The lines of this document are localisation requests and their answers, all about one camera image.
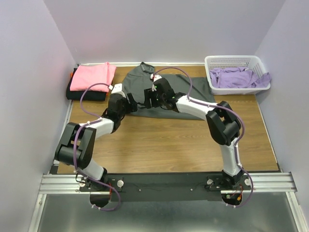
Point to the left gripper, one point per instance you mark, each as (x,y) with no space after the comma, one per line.
(133,103)

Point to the purple t-shirt in basket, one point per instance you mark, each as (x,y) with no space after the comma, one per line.
(238,77)

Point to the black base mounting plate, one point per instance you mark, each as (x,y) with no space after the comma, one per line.
(163,187)

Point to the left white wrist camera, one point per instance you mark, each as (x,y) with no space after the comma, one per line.
(117,89)

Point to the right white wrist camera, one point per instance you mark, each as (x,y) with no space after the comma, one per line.
(154,78)

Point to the folded pink t-shirt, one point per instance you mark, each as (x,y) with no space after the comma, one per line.
(86,76)

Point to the dark grey t-shirt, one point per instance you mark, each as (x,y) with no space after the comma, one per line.
(138,80)

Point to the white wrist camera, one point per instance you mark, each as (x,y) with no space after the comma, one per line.
(117,89)
(154,78)

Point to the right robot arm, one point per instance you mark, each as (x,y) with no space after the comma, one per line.
(224,125)

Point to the white plastic laundry basket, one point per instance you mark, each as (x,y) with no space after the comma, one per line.
(251,62)

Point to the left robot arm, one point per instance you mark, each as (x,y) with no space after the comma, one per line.
(76,144)

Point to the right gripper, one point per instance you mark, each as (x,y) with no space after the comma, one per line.
(148,94)

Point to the folded black t-shirt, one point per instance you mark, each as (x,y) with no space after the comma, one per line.
(95,96)

